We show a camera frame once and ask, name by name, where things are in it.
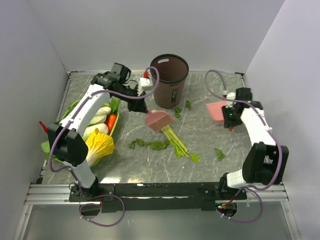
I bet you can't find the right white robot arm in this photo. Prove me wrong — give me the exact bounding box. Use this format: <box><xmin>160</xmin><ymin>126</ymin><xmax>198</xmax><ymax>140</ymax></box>
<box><xmin>218</xmin><ymin>87</ymin><xmax>289</xmax><ymax>199</ymax></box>

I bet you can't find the pink hand brush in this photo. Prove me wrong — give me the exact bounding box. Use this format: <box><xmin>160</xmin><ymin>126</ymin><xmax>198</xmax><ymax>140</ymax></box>
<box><xmin>144</xmin><ymin>110</ymin><xmax>175</xmax><ymax>132</ymax></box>

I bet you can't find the green leafy lettuce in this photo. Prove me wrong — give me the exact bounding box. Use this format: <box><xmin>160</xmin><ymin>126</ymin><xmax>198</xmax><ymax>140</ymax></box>
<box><xmin>40</xmin><ymin>97</ymin><xmax>120</xmax><ymax>160</ymax></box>

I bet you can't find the green vegetable basket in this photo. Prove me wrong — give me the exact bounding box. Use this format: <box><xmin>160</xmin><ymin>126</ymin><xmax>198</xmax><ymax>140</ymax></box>
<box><xmin>82</xmin><ymin>98</ymin><xmax>121</xmax><ymax>167</ymax></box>

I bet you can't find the orange carrot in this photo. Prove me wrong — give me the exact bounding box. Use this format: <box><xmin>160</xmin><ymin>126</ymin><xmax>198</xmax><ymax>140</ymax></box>
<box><xmin>106</xmin><ymin>114</ymin><xmax>117</xmax><ymax>135</ymax></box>

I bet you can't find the brown trash bin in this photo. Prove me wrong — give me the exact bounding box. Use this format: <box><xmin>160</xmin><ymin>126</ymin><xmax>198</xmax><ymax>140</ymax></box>
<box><xmin>150</xmin><ymin>53</ymin><xmax>189</xmax><ymax>109</ymax></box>

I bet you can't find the pink dustpan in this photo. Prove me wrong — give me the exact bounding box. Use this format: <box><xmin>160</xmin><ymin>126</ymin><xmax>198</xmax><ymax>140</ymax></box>
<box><xmin>205</xmin><ymin>101</ymin><xmax>227</xmax><ymax>124</ymax></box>

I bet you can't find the celery stalk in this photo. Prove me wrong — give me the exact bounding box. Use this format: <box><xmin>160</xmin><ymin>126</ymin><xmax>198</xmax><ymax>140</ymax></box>
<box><xmin>161</xmin><ymin>124</ymin><xmax>201</xmax><ymax>163</ymax></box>

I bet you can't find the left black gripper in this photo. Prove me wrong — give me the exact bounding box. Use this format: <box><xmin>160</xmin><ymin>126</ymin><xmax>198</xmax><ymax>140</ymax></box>
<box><xmin>113</xmin><ymin>85</ymin><xmax>148</xmax><ymax>114</ymax></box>

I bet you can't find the green scrap by bin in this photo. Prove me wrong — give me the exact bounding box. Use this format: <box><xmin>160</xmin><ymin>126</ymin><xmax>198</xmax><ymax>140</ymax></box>
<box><xmin>174</xmin><ymin>107</ymin><xmax>182</xmax><ymax>120</ymax></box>

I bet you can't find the white green bok choy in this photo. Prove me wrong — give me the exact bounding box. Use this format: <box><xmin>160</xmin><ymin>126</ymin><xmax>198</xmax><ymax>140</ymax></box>
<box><xmin>82</xmin><ymin>106</ymin><xmax>111</xmax><ymax>141</ymax></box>

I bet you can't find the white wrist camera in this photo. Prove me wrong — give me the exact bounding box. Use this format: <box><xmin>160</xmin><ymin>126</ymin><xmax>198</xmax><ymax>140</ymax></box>
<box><xmin>225</xmin><ymin>92</ymin><xmax>236</xmax><ymax>108</ymax></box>
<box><xmin>137</xmin><ymin>77</ymin><xmax>153</xmax><ymax>96</ymax></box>

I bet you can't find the red chili pepper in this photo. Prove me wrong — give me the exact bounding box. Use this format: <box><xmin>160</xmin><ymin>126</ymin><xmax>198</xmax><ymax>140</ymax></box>
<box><xmin>39</xmin><ymin>121</ymin><xmax>48</xmax><ymax>134</ymax></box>

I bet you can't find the green scrap front right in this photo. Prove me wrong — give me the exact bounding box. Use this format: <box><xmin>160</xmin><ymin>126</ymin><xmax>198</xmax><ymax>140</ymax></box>
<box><xmin>214</xmin><ymin>148</ymin><xmax>226</xmax><ymax>161</ymax></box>

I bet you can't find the yellow napa cabbage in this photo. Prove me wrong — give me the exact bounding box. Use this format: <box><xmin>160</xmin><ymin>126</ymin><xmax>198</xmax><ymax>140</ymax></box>
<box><xmin>85</xmin><ymin>128</ymin><xmax>115</xmax><ymax>167</ymax></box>

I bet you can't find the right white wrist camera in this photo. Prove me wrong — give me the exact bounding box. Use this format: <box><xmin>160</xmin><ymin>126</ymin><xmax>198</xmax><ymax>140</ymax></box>
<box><xmin>225</xmin><ymin>92</ymin><xmax>236</xmax><ymax>108</ymax></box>

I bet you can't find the aluminium frame rail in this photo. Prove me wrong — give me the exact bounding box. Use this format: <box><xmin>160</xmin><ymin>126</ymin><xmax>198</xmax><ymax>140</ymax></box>
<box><xmin>24</xmin><ymin>184</ymin><xmax>289</xmax><ymax>205</ymax></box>

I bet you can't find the long green paper scrap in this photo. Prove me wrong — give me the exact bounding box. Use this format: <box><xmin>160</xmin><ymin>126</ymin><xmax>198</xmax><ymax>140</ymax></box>
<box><xmin>128</xmin><ymin>138</ymin><xmax>170</xmax><ymax>151</ymax></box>

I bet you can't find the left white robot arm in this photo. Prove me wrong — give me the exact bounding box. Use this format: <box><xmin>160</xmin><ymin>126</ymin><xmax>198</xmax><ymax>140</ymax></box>
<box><xmin>47</xmin><ymin>63</ymin><xmax>153</xmax><ymax>201</ymax></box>

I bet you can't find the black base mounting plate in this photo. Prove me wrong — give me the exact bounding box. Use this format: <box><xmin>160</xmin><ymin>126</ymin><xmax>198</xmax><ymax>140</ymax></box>
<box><xmin>69</xmin><ymin>182</ymin><xmax>238</xmax><ymax>213</ymax></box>

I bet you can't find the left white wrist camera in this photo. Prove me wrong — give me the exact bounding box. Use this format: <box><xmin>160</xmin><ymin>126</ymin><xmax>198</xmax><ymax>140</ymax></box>
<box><xmin>137</xmin><ymin>77</ymin><xmax>153</xmax><ymax>96</ymax></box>

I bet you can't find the green scrap right of bin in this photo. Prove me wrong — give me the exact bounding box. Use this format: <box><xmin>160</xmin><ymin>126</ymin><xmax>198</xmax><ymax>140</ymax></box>
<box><xmin>186</xmin><ymin>100</ymin><xmax>192</xmax><ymax>110</ymax></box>

